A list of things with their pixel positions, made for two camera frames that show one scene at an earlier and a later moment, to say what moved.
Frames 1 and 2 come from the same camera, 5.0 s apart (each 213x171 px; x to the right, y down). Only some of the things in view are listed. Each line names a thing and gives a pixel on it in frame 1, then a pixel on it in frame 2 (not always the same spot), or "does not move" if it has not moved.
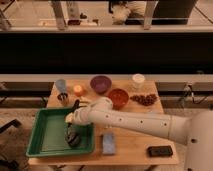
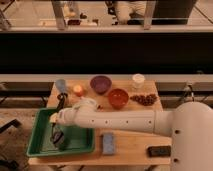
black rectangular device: [160, 151] does not move
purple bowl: [100, 84] does not move
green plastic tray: [47, 135] does not move
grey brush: [73, 138] -> [58, 137]
